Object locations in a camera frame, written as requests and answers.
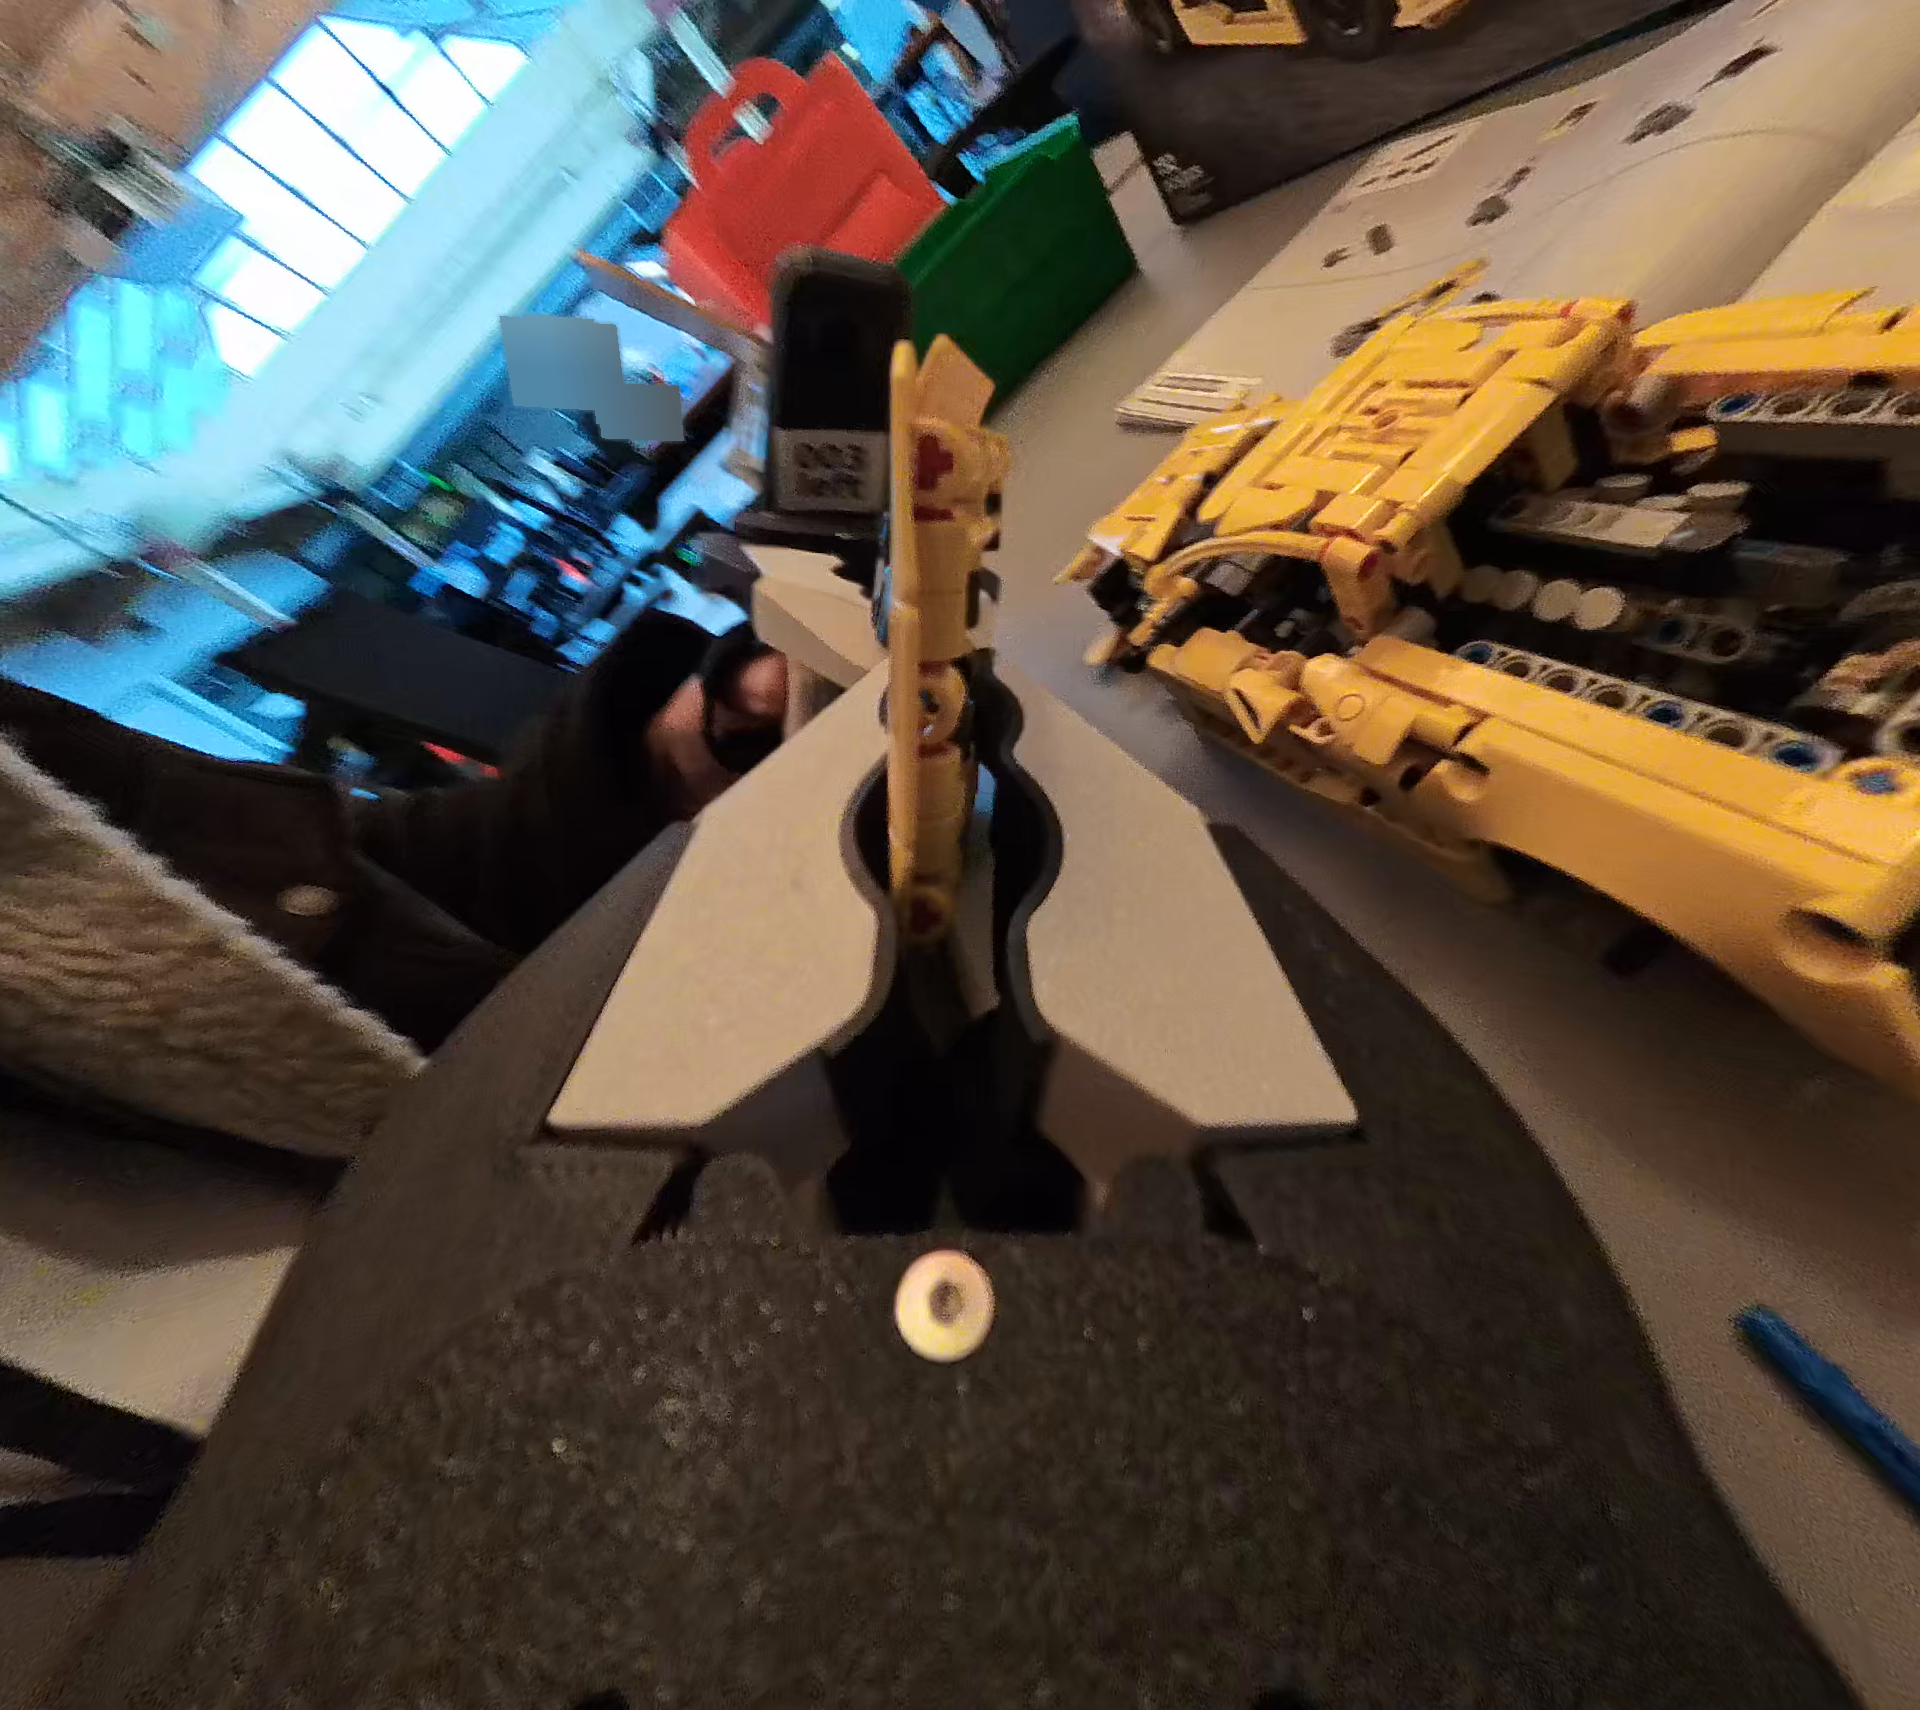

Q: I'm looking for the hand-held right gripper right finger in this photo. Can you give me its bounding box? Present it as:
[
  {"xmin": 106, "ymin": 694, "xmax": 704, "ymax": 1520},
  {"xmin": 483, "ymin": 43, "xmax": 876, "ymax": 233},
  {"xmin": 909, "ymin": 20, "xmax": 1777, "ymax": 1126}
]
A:
[{"xmin": 959, "ymin": 660, "xmax": 1360, "ymax": 1223}]

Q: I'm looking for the wooden board on white arm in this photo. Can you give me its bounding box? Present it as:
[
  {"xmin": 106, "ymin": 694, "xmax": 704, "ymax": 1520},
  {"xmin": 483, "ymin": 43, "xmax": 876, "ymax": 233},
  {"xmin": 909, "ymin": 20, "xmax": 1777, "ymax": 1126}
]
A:
[{"xmin": 576, "ymin": 247, "xmax": 767, "ymax": 364}]

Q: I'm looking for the yellow panel with axle pin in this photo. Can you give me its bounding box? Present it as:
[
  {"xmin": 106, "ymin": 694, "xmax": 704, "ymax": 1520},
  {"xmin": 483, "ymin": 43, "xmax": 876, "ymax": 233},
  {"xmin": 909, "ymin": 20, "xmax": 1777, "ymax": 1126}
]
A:
[{"xmin": 884, "ymin": 334, "xmax": 1010, "ymax": 947}]

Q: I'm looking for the person's left hand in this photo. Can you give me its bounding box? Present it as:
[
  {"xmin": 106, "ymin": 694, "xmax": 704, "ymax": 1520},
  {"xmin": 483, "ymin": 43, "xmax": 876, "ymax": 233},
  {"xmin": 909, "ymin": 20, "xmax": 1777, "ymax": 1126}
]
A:
[{"xmin": 646, "ymin": 650, "xmax": 791, "ymax": 817}]

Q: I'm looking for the green plastic bin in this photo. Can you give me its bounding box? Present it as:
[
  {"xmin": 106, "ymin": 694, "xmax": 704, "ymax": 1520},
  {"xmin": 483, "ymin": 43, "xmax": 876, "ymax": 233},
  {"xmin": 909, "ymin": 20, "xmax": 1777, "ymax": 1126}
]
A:
[{"xmin": 897, "ymin": 114, "xmax": 1142, "ymax": 409}]

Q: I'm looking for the brown fleece-lined jacket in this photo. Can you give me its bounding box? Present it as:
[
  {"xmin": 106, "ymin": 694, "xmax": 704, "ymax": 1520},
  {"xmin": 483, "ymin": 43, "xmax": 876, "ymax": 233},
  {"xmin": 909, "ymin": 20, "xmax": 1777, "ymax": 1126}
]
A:
[{"xmin": 0, "ymin": 677, "xmax": 603, "ymax": 1159}]

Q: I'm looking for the person's left forearm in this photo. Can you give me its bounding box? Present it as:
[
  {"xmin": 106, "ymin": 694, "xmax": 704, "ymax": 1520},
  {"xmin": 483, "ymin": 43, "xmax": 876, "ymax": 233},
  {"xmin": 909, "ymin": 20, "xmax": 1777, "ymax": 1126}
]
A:
[{"xmin": 353, "ymin": 607, "xmax": 724, "ymax": 947}]

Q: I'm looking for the toy car set box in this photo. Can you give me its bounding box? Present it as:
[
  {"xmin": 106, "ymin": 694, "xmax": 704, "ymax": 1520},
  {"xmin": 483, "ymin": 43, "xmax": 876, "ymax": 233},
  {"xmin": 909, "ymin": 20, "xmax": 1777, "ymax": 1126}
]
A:
[{"xmin": 980, "ymin": 0, "xmax": 1920, "ymax": 226}]

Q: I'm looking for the blue brick pin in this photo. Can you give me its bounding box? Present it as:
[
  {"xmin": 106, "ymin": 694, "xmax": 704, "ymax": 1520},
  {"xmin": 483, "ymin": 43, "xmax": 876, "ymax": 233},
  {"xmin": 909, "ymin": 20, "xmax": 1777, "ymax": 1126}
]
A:
[{"xmin": 1734, "ymin": 1306, "xmax": 1920, "ymax": 1512}]

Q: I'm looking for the red plastic case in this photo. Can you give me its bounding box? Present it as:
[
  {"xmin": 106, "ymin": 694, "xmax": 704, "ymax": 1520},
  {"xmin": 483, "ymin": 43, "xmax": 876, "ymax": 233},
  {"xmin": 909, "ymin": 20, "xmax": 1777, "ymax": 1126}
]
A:
[{"xmin": 662, "ymin": 59, "xmax": 946, "ymax": 323}]

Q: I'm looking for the yellow toy brick car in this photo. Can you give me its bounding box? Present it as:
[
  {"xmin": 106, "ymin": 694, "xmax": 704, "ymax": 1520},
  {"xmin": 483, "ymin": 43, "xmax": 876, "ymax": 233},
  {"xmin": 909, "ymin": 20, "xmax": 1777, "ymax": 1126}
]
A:
[{"xmin": 1056, "ymin": 292, "xmax": 1920, "ymax": 1098}]

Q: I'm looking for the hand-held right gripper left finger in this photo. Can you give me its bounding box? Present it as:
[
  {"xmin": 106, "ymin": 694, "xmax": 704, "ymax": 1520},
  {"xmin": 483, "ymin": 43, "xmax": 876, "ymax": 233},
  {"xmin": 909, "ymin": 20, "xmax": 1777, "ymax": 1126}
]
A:
[{"xmin": 550, "ymin": 660, "xmax": 963, "ymax": 1231}]

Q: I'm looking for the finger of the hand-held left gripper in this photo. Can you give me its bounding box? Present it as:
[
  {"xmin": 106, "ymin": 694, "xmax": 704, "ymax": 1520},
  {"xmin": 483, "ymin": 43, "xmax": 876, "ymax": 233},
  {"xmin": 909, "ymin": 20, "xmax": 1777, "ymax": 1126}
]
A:
[{"xmin": 741, "ymin": 546, "xmax": 893, "ymax": 692}]

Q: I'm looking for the white striped shirt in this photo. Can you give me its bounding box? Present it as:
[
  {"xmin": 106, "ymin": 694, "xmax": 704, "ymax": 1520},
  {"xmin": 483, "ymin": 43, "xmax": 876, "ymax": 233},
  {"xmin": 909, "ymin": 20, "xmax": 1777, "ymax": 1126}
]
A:
[{"xmin": 0, "ymin": 1082, "xmax": 348, "ymax": 1562}]

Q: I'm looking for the open instruction booklet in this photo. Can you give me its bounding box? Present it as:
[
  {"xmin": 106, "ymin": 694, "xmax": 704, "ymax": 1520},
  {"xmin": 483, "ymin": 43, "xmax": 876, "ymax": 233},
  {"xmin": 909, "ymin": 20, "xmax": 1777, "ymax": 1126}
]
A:
[{"xmin": 1117, "ymin": 0, "xmax": 1920, "ymax": 429}]

